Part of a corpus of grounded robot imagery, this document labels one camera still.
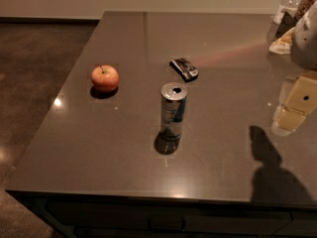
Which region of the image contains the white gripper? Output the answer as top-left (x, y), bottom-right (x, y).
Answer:
top-left (268, 1), bottom-right (317, 132)

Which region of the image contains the silver blue redbull can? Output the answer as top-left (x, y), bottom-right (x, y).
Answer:
top-left (160, 82), bottom-right (187, 140)

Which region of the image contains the clear plastic water bottle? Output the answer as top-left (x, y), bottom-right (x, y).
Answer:
top-left (273, 0), bottom-right (300, 25)

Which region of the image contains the jar of nuts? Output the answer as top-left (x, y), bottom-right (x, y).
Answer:
top-left (295, 0), bottom-right (316, 21)

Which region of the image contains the red apple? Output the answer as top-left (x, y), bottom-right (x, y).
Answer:
top-left (90, 64), bottom-right (119, 93)

